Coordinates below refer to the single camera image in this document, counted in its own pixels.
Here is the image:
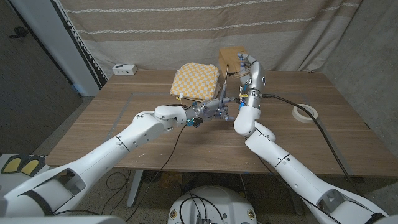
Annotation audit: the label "grey yellow handled scissors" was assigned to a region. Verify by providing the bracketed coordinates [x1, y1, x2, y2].
[219, 64, 233, 108]

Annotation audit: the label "dark grey door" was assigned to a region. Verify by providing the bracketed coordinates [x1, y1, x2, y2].
[0, 0, 83, 155]

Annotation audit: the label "yellow white checkered towel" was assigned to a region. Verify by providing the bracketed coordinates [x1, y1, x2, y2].
[169, 62, 222, 103]

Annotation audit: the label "black door handle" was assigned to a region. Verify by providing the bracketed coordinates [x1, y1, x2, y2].
[8, 26, 29, 39]

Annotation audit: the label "grey tape line marking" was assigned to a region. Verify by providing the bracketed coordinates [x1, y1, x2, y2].
[102, 91, 355, 175]

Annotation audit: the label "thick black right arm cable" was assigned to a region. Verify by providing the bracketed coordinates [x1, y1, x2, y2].
[261, 93, 361, 195]

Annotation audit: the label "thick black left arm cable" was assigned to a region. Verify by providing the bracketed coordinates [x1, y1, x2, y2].
[169, 103, 195, 110]

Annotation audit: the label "white power strip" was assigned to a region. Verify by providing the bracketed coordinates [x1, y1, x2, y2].
[112, 63, 139, 76]

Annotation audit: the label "white tape roll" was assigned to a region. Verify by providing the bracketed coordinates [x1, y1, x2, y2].
[291, 103, 318, 124]

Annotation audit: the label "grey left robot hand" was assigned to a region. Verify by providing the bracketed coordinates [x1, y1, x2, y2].
[186, 96, 236, 123]

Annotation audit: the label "black curtain edge strip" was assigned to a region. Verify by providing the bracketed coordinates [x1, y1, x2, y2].
[51, 0, 108, 90]

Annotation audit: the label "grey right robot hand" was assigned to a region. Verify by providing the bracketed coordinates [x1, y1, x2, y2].
[236, 52, 266, 110]

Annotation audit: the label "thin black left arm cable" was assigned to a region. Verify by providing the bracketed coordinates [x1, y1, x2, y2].
[124, 124, 187, 222]

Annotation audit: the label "beige striped curtain backdrop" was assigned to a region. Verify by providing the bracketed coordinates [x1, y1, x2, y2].
[58, 0, 364, 80]

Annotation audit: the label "brown paper bag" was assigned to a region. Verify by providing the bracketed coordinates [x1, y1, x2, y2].
[218, 46, 249, 80]

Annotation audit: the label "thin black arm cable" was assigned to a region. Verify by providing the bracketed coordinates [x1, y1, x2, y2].
[124, 124, 187, 222]
[256, 154, 343, 224]

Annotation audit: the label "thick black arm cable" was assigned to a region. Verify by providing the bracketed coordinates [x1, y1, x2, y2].
[169, 103, 195, 110]
[261, 93, 361, 195]

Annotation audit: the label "tan crumpled paper piece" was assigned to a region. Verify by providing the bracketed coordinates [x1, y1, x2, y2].
[159, 172, 183, 189]

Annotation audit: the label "black torso cable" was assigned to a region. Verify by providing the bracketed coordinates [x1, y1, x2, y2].
[177, 191, 226, 224]

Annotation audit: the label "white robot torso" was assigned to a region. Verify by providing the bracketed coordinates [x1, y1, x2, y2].
[167, 185, 258, 224]

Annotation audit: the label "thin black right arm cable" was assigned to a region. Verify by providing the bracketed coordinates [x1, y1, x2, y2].
[256, 154, 343, 224]

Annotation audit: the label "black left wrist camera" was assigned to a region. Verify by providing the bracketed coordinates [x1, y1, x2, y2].
[186, 116, 205, 128]

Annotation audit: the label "yellow black foot pedal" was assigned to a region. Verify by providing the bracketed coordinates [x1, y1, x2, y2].
[19, 154, 47, 177]
[1, 154, 24, 175]

